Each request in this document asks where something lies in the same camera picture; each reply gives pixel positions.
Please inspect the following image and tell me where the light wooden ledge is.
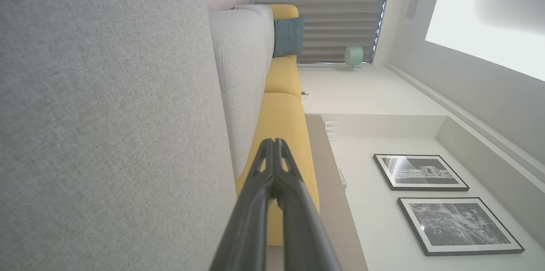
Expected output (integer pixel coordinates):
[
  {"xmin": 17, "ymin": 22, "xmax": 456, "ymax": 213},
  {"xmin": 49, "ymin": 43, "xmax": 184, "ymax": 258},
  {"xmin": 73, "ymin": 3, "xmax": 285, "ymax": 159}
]
[{"xmin": 306, "ymin": 114, "xmax": 369, "ymax": 271}]

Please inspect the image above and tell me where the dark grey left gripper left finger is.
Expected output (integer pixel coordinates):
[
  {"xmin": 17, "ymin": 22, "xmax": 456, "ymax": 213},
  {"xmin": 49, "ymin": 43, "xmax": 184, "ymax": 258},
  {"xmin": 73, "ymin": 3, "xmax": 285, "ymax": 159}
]
[{"xmin": 209, "ymin": 138, "xmax": 275, "ymax": 271}]

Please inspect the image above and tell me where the grey window blind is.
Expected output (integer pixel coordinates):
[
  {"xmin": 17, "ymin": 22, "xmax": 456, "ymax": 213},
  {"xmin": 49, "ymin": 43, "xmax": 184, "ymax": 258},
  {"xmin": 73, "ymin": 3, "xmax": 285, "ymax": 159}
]
[{"xmin": 252, "ymin": 0, "xmax": 393, "ymax": 64}]

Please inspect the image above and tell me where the yellow sofa back cushion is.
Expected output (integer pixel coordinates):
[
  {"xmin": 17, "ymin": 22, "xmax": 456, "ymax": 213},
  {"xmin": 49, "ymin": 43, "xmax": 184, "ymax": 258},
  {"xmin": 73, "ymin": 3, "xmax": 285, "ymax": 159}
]
[
  {"xmin": 235, "ymin": 91, "xmax": 320, "ymax": 247},
  {"xmin": 264, "ymin": 4, "xmax": 303, "ymax": 97}
]

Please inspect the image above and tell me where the white ribbed wall vent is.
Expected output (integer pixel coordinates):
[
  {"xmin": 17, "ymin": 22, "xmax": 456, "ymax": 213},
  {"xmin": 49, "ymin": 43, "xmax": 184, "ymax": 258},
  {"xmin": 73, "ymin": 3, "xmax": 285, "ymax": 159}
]
[{"xmin": 324, "ymin": 121, "xmax": 341, "ymax": 142}]

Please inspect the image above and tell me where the mint green table lamp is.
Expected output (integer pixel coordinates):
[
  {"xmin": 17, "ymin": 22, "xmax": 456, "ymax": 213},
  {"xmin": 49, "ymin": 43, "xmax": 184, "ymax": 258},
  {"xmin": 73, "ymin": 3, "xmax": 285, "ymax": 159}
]
[{"xmin": 344, "ymin": 46, "xmax": 364, "ymax": 70}]

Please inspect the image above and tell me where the black framed monochrome picture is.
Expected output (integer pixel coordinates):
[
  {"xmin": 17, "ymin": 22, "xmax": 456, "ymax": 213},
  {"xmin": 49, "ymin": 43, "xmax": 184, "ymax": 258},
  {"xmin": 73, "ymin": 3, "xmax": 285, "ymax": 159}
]
[
  {"xmin": 373, "ymin": 154, "xmax": 470, "ymax": 192},
  {"xmin": 397, "ymin": 197, "xmax": 525, "ymax": 257}
]

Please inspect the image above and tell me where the grey sofa back cushion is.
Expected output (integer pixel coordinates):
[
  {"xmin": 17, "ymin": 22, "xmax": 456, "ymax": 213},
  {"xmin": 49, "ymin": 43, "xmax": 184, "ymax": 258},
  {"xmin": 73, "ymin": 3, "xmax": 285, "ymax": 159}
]
[{"xmin": 208, "ymin": 4, "xmax": 275, "ymax": 179}]

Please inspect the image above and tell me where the teal throw pillow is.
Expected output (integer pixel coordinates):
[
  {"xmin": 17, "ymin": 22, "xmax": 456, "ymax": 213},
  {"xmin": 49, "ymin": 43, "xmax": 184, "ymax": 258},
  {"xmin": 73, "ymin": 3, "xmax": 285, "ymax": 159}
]
[{"xmin": 272, "ymin": 17, "xmax": 305, "ymax": 58}]

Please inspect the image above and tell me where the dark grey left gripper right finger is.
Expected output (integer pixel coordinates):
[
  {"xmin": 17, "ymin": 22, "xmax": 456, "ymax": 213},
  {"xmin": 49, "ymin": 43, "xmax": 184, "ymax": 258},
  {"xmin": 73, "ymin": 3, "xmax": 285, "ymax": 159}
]
[{"xmin": 274, "ymin": 137, "xmax": 341, "ymax": 271}]

